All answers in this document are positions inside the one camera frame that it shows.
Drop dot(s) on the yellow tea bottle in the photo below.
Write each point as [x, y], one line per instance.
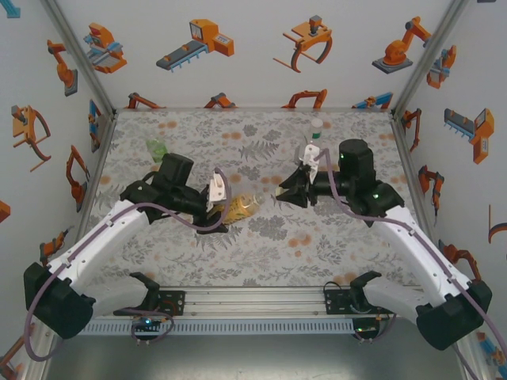
[241, 207]

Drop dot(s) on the green plastic bottle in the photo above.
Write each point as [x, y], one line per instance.
[155, 148]

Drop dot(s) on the translucent bottle cap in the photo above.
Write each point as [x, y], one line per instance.
[304, 238]

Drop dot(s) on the clear bottle with green label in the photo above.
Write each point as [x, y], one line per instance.
[316, 132]

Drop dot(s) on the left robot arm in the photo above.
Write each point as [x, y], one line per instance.
[99, 233]

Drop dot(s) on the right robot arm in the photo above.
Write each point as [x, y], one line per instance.
[420, 245]

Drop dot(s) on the floral tablecloth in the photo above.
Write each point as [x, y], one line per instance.
[277, 261]

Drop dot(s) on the small controller board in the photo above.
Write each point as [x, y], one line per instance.
[144, 322]
[365, 329]

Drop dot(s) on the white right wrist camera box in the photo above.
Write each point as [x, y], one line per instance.
[311, 152]

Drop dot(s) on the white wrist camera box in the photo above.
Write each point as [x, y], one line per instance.
[218, 190]
[311, 152]

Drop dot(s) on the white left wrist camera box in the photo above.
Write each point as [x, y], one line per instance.
[218, 190]

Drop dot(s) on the aluminium side rail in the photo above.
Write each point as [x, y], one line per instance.
[101, 158]
[408, 166]

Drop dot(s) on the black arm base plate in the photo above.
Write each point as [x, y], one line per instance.
[336, 302]
[176, 302]

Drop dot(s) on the aluminium mounting rail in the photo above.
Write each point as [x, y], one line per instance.
[253, 302]

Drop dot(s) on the aluminium frame post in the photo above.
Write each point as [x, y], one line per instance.
[429, 55]
[79, 55]

